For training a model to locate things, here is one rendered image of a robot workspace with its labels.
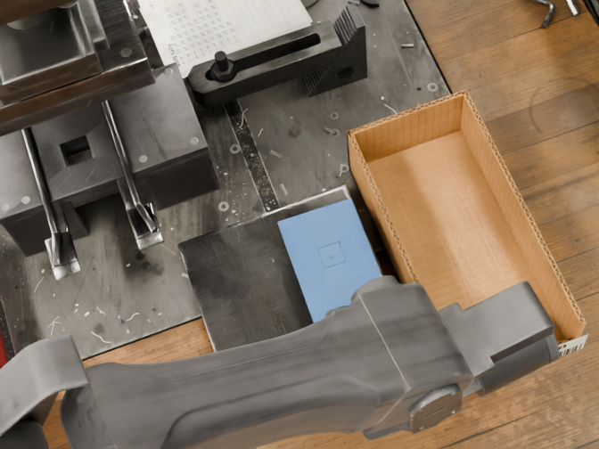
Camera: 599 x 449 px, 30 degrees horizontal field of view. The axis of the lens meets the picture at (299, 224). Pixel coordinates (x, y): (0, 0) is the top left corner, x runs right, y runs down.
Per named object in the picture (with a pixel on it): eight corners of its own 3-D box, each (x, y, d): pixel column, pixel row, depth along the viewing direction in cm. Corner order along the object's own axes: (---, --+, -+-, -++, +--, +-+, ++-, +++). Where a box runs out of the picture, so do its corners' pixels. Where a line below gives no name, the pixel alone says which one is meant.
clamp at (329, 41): (207, 135, 112) (190, 81, 103) (197, 109, 114) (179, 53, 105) (345, 87, 114) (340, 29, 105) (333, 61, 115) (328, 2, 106)
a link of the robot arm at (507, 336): (501, 281, 81) (510, 210, 70) (563, 383, 77) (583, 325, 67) (358, 351, 80) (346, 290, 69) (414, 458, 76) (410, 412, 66)
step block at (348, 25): (308, 98, 113) (301, 47, 105) (299, 75, 115) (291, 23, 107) (367, 77, 114) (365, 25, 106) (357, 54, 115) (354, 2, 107)
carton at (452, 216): (449, 401, 100) (454, 373, 92) (349, 171, 110) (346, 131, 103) (581, 351, 101) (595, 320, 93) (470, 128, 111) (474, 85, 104)
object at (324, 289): (332, 376, 94) (331, 364, 91) (277, 224, 101) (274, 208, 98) (411, 350, 95) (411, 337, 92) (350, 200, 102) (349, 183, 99)
